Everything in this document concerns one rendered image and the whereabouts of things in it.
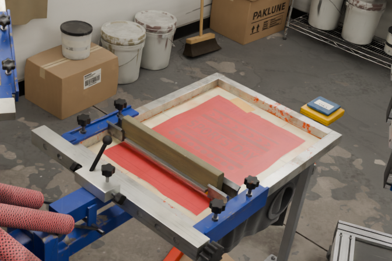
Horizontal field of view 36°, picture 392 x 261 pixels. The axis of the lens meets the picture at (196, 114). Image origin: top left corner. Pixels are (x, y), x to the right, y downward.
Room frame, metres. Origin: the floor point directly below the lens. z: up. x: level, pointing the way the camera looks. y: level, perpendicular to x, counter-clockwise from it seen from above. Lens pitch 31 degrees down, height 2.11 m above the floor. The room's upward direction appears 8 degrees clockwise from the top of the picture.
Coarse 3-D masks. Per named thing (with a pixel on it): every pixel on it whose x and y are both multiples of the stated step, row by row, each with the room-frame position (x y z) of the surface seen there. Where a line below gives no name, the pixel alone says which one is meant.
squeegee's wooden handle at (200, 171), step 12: (132, 120) 1.64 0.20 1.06; (132, 132) 1.62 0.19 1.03; (144, 132) 1.59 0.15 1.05; (156, 132) 1.59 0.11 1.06; (144, 144) 1.58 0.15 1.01; (156, 144) 1.55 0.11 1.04; (168, 144) 1.53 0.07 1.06; (156, 156) 1.55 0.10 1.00; (168, 156) 1.52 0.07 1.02; (180, 156) 1.49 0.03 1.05; (192, 156) 1.49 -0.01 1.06; (180, 168) 1.49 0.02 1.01; (192, 168) 1.46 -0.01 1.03; (204, 168) 1.44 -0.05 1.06; (216, 168) 1.44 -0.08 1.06; (204, 180) 1.43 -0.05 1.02; (216, 180) 1.41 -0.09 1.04
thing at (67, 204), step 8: (72, 192) 1.27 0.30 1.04; (80, 192) 1.27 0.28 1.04; (88, 192) 1.28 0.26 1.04; (64, 200) 1.23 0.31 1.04; (72, 200) 1.23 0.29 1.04; (80, 200) 1.24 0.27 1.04; (88, 200) 1.24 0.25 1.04; (96, 200) 1.26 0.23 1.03; (56, 208) 1.19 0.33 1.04; (64, 208) 1.20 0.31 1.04; (72, 208) 1.20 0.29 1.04; (80, 208) 1.22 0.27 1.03; (72, 216) 1.19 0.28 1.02; (80, 216) 1.22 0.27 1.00
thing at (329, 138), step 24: (168, 96) 1.95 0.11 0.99; (192, 96) 2.02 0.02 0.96; (240, 96) 2.07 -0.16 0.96; (264, 96) 2.05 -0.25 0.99; (144, 120) 1.81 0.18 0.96; (288, 120) 1.94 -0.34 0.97; (312, 120) 1.92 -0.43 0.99; (336, 144) 1.82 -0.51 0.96; (288, 168) 1.59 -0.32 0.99; (144, 192) 1.37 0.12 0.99
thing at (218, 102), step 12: (216, 96) 2.06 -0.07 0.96; (192, 108) 1.94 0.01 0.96; (204, 108) 1.95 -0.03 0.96; (216, 108) 1.97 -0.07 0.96; (228, 108) 1.98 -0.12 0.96; (240, 108) 1.99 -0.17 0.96; (168, 120) 1.84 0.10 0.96; (180, 120) 1.85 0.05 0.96; (240, 120) 1.91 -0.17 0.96; (252, 120) 1.92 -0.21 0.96; (120, 144) 1.64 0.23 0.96; (180, 144) 1.69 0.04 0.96; (108, 156) 1.57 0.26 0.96; (120, 156) 1.58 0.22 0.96; (132, 156) 1.59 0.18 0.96; (144, 156) 1.60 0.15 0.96; (132, 168) 1.52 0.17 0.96; (144, 168) 1.53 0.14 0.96; (156, 168) 1.54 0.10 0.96; (144, 180) 1.47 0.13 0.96
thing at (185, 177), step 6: (126, 138) 1.63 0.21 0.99; (132, 144) 1.60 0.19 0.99; (138, 150) 1.58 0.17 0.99; (144, 150) 1.57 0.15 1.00; (150, 156) 1.55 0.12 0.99; (156, 162) 1.53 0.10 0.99; (162, 162) 1.52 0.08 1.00; (168, 168) 1.50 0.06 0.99; (174, 168) 1.50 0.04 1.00; (180, 174) 1.48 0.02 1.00; (186, 180) 1.46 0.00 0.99; (192, 180) 1.45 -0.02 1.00; (198, 186) 1.43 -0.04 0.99; (204, 192) 1.41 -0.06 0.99
